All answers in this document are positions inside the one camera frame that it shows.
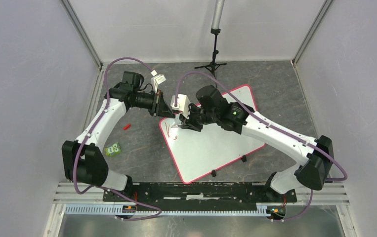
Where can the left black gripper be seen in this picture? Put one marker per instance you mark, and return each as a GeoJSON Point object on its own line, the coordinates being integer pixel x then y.
{"type": "Point", "coordinates": [164, 110]}

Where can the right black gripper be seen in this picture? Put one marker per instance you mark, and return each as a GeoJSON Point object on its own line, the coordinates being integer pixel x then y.
{"type": "Point", "coordinates": [189, 122]}

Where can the pink-framed whiteboard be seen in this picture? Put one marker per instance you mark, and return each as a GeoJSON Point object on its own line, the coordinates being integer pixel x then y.
{"type": "Point", "coordinates": [196, 154]}

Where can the red marker cap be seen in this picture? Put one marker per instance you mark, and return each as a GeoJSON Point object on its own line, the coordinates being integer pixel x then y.
{"type": "Point", "coordinates": [127, 127]}

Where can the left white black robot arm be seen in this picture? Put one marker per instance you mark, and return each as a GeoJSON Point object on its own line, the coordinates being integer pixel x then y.
{"type": "Point", "coordinates": [83, 159]}

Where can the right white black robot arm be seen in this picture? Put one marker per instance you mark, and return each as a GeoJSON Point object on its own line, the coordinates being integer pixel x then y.
{"type": "Point", "coordinates": [313, 156]}

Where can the green monster eraser toy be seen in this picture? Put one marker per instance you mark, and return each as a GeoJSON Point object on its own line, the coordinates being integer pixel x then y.
{"type": "Point", "coordinates": [113, 149]}

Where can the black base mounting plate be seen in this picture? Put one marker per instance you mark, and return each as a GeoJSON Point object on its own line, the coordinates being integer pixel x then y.
{"type": "Point", "coordinates": [206, 196]}

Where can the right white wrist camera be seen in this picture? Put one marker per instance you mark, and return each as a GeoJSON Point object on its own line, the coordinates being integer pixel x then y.
{"type": "Point", "coordinates": [181, 104]}

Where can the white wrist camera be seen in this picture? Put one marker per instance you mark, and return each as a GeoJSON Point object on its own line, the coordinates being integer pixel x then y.
{"type": "Point", "coordinates": [156, 80]}
{"type": "Point", "coordinates": [181, 104]}

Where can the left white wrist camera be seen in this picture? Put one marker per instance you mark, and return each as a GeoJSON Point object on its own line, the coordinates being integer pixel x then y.
{"type": "Point", "coordinates": [156, 80]}

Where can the white slotted cable duct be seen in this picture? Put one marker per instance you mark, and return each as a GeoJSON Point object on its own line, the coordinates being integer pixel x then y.
{"type": "Point", "coordinates": [135, 211]}

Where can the black tripod camera stand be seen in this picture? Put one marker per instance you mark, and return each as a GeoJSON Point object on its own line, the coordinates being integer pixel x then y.
{"type": "Point", "coordinates": [215, 30]}

